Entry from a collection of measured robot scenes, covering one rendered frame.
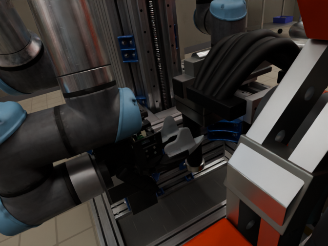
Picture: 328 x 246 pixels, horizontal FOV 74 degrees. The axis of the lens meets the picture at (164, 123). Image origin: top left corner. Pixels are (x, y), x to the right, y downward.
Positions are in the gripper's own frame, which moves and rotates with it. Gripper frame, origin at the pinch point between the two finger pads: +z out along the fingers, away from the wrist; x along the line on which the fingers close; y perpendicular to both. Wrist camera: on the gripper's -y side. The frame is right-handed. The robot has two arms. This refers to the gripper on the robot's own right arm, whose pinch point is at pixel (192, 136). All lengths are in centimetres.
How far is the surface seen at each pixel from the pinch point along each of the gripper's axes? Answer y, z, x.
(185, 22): -27, 219, 325
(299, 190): 14.2, -8.9, -26.5
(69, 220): -83, -44, 75
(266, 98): 6.9, 13.0, -6.9
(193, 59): 17.4, -0.8, -3.3
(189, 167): -7.0, -2.1, -0.7
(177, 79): 14.9, -4.0, -3.0
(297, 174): 14.9, -8.3, -25.8
